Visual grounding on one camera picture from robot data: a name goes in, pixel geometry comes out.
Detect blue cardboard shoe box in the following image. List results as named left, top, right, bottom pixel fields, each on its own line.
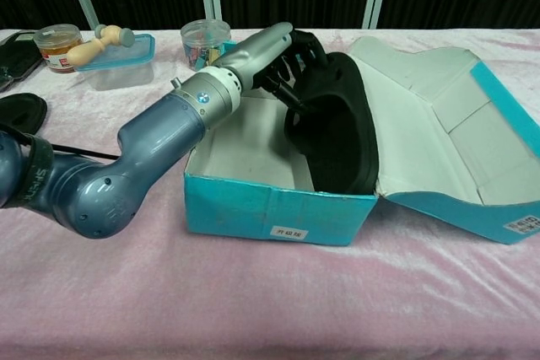
left=184, top=35, right=540, bottom=247

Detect black socks in plastic bag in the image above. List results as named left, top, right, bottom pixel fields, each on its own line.
left=0, top=30, right=46, bottom=94

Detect clear container with blue lid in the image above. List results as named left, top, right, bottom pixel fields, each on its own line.
left=75, top=33, right=156, bottom=91

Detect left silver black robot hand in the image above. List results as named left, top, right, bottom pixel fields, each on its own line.
left=208, top=21, right=328, bottom=113

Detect amber jar with label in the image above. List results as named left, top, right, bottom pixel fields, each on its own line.
left=33, top=24, right=84, bottom=74

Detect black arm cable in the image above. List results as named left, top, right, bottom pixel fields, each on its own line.
left=50, top=142, right=118, bottom=159

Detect black slipper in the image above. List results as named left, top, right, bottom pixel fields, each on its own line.
left=284, top=51, right=379, bottom=199
left=0, top=92, right=48, bottom=133

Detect pink velvet tablecloth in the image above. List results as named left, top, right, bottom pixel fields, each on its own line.
left=0, top=27, right=540, bottom=360

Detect clear jar of colourful clips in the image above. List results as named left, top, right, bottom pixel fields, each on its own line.
left=180, top=19, right=232, bottom=73

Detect wooden massage roller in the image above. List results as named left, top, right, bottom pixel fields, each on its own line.
left=67, top=24, right=136, bottom=68

